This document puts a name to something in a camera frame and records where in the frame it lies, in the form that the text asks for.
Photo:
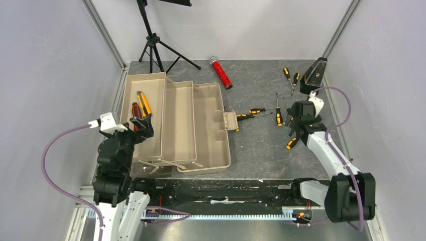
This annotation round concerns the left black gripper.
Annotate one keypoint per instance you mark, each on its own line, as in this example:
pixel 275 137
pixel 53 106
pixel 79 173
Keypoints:
pixel 144 132

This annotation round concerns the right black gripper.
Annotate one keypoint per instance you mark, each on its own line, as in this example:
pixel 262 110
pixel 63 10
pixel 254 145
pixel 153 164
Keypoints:
pixel 297 124

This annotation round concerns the red black utility knife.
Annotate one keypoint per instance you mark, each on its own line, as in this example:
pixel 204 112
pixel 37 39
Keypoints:
pixel 136 110

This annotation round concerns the yellow black screwdriver vertical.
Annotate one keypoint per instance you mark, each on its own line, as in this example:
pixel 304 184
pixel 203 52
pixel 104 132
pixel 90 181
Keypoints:
pixel 279 119

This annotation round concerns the orange black utility knife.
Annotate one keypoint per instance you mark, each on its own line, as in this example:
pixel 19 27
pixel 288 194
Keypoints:
pixel 143 103

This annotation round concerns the translucent brown plastic toolbox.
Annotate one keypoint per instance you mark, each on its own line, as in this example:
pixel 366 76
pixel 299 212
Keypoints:
pixel 190 123

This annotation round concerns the yellow black screwdriver large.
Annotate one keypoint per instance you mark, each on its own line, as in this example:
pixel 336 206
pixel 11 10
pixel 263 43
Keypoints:
pixel 241 117

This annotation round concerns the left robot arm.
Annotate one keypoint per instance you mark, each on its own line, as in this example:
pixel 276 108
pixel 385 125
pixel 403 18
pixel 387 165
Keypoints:
pixel 118 206

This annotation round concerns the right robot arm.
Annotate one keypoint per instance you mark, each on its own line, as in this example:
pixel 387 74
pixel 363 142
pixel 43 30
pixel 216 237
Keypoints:
pixel 350 195

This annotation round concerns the black clear-lid tool case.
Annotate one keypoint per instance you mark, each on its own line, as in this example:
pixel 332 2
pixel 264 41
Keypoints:
pixel 313 76

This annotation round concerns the red glitter flashlight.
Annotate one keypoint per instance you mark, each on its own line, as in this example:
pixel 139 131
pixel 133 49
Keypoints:
pixel 220 72

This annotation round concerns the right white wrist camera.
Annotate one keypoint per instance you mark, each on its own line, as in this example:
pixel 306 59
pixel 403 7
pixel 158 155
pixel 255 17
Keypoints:
pixel 317 102

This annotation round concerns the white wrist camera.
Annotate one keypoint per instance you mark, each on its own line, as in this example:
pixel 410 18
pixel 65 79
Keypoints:
pixel 104 123
pixel 317 102

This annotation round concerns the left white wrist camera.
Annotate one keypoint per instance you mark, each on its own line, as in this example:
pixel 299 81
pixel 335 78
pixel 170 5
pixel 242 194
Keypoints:
pixel 104 123

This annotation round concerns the aluminium frame rail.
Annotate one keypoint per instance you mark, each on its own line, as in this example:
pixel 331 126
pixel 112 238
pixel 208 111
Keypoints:
pixel 82 214

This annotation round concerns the black camera tripod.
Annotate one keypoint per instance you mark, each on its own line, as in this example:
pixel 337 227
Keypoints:
pixel 152 40

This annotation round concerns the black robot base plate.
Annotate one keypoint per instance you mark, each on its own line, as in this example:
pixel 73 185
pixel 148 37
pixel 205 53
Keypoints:
pixel 224 196

